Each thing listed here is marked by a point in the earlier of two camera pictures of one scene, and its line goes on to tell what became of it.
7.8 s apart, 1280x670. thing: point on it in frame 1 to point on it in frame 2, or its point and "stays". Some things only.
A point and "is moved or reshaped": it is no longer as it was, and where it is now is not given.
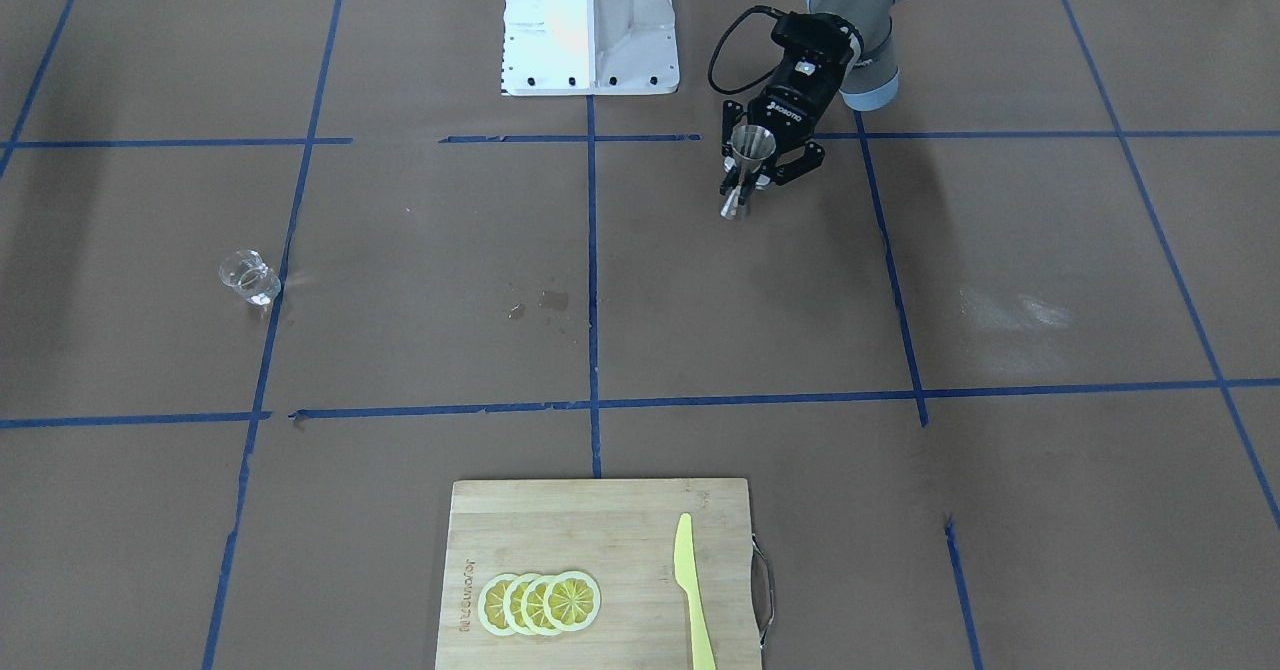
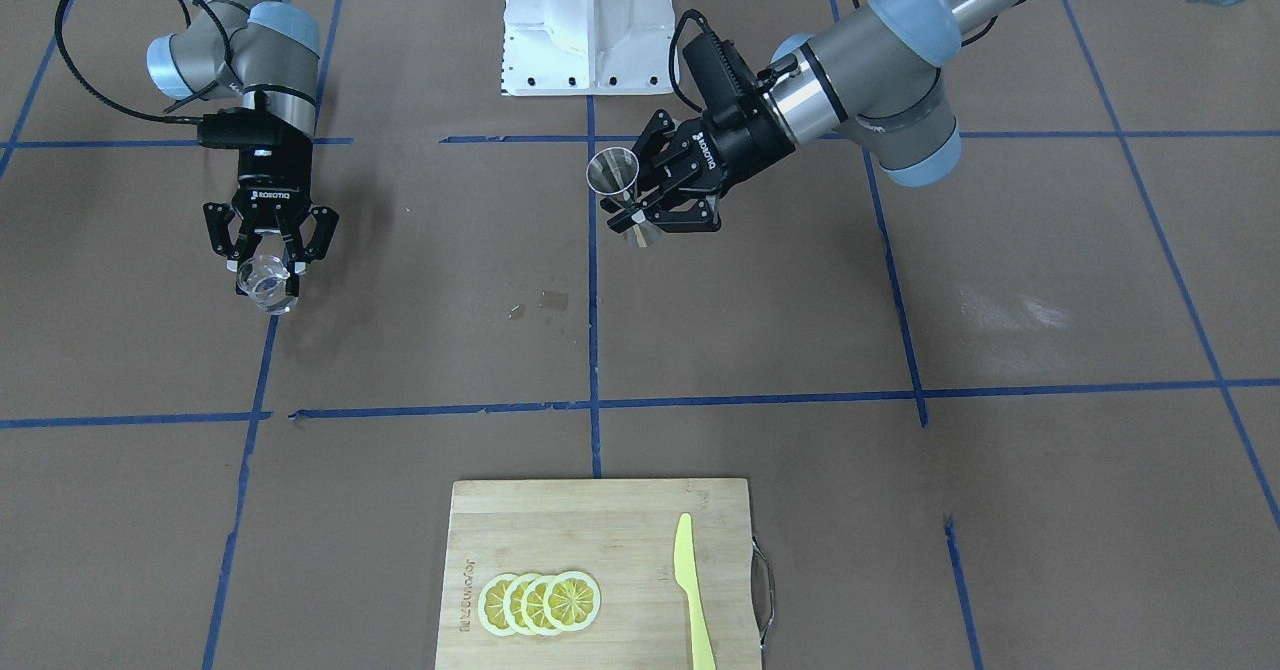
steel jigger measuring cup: [750, 146] is moved or reshaped
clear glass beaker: [247, 272] is moved or reshaped
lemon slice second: [513, 604] stays
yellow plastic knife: [684, 564] stays
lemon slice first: [491, 605] stays
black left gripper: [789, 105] to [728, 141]
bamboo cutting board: [622, 534] stays
